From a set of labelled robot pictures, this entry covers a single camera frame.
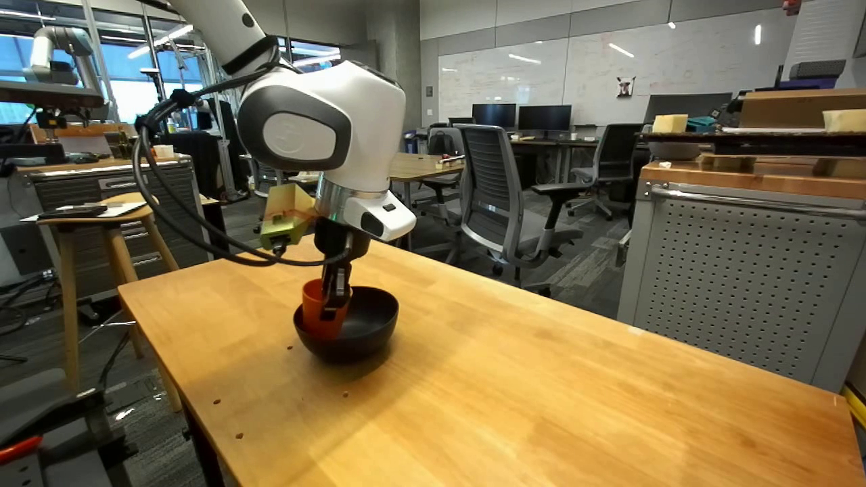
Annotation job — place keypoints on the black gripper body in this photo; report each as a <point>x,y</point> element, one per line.
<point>343,243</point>

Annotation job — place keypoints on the orange plastic cup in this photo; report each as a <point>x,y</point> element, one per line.
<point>319,315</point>

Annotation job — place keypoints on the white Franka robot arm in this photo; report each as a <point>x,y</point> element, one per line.
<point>343,117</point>

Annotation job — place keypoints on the black bowl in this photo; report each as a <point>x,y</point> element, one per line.
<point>367,327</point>

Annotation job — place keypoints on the round wooden desk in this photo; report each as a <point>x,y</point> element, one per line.
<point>423,165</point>

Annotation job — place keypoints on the dark office chair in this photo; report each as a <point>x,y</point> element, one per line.
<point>442,143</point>

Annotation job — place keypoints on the grey mesh office chair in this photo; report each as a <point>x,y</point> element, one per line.
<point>491,193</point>

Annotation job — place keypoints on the wooden stool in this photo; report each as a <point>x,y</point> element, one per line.
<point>118,243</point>

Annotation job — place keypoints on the grey cabinet with wooden top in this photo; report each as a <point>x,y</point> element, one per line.
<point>82,178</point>

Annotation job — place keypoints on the black office chair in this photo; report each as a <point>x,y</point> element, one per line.
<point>615,157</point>

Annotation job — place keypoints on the black floor stand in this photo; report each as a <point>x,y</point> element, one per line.
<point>82,422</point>

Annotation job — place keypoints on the tan foam block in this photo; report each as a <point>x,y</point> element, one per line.
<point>669,123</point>

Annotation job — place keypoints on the large dark computer monitor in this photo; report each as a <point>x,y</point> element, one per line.
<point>685,106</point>

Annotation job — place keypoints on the small green object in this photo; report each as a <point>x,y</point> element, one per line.
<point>706,123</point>

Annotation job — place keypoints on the grey cabinet with perforated panel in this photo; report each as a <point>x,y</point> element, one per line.
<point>740,278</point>

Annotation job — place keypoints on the brown wooden box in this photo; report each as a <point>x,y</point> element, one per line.
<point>795,106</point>

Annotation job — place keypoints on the beige foam block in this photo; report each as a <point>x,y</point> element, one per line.
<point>845,119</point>

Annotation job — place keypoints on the yellow floor object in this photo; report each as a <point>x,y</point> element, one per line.
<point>857,407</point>

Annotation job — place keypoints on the wrist camera on tan mount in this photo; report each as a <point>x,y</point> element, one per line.
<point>288,217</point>

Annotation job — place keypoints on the white wall whiteboard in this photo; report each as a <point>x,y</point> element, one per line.
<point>579,63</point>

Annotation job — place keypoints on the small wall poster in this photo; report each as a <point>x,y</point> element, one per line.
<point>627,86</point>

